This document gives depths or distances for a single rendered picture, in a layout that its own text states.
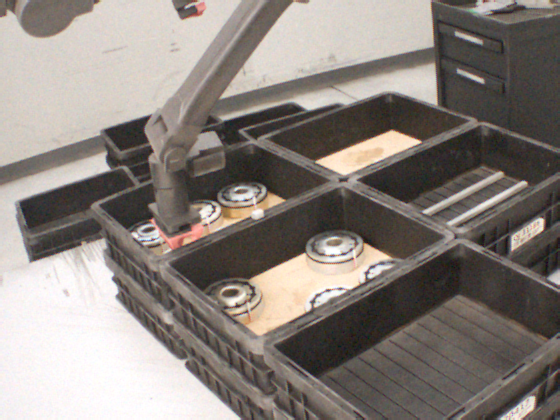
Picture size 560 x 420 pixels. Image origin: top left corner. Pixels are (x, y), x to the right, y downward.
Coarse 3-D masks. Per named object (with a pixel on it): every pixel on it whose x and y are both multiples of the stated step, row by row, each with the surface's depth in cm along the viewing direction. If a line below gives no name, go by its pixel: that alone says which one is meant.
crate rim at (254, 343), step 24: (360, 192) 143; (264, 216) 139; (408, 216) 133; (216, 240) 133; (168, 264) 128; (192, 288) 121; (360, 288) 116; (216, 312) 114; (312, 312) 112; (240, 336) 110; (264, 336) 108
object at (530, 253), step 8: (552, 232) 144; (536, 240) 142; (544, 240) 143; (552, 240) 145; (528, 248) 140; (536, 248) 142; (544, 248) 146; (552, 248) 148; (512, 256) 138; (520, 256) 140; (528, 256) 142; (536, 256) 145; (544, 256) 147; (552, 256) 149; (520, 264) 143; (528, 264) 145; (536, 264) 145; (544, 264) 148; (552, 264) 150; (536, 272) 146; (544, 272) 149; (552, 272) 150
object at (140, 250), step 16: (240, 144) 168; (256, 144) 167; (288, 160) 159; (320, 176) 151; (128, 192) 154; (304, 192) 145; (96, 208) 149; (272, 208) 141; (112, 224) 143; (240, 224) 137; (128, 240) 137; (144, 256) 132; (160, 256) 130
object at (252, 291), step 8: (224, 280) 135; (232, 280) 134; (240, 280) 134; (248, 280) 134; (208, 288) 133; (216, 288) 133; (248, 288) 132; (256, 288) 131; (208, 296) 131; (248, 296) 130; (256, 296) 129; (224, 304) 128; (232, 304) 128; (240, 304) 128; (232, 312) 126; (240, 312) 127
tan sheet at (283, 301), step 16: (304, 256) 145; (368, 256) 142; (384, 256) 142; (272, 272) 141; (288, 272) 141; (304, 272) 140; (352, 272) 138; (272, 288) 137; (288, 288) 136; (304, 288) 136; (320, 288) 135; (272, 304) 132; (288, 304) 132; (304, 304) 131; (256, 320) 129; (272, 320) 128; (288, 320) 128
